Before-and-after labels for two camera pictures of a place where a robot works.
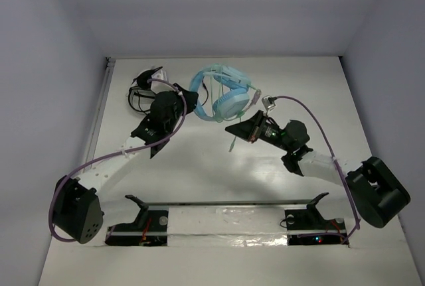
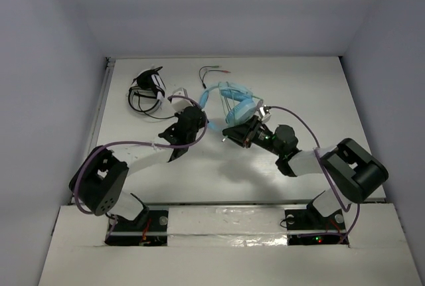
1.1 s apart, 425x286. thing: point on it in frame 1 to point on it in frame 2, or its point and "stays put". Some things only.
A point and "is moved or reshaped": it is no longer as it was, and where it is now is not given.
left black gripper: x=181 y=97 to x=176 y=133
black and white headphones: x=141 y=95 stays put
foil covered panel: x=227 y=226 stays put
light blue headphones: x=232 y=85 is moved or reshaped
